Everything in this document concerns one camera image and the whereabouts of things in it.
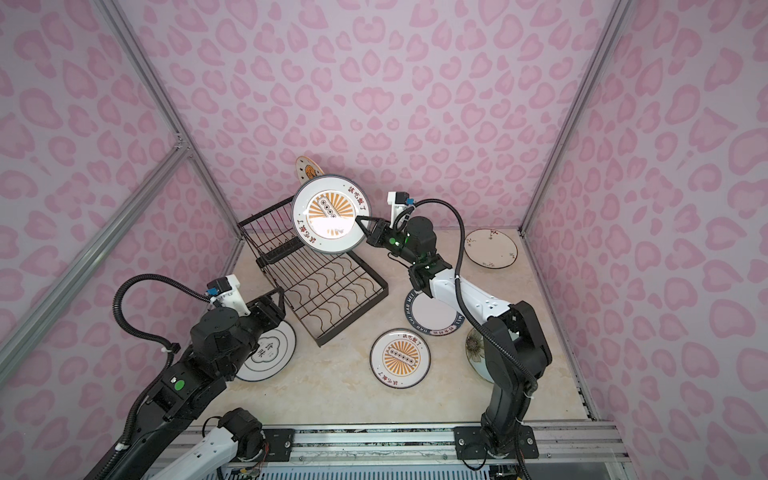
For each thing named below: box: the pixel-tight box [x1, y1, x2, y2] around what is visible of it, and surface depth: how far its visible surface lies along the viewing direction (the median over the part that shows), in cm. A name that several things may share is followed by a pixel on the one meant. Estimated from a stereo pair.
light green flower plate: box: [465, 328, 494, 384], surface depth 90 cm
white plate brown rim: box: [464, 228, 519, 269], surface depth 116 cm
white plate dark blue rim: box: [404, 289, 465, 337], surface depth 97 cm
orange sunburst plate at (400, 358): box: [370, 328, 431, 389], surface depth 89 cm
